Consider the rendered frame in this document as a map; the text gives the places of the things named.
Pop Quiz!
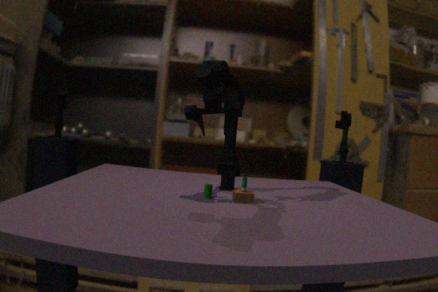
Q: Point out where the orange wooden block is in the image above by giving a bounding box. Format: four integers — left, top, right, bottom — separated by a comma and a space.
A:
233, 189, 254, 204

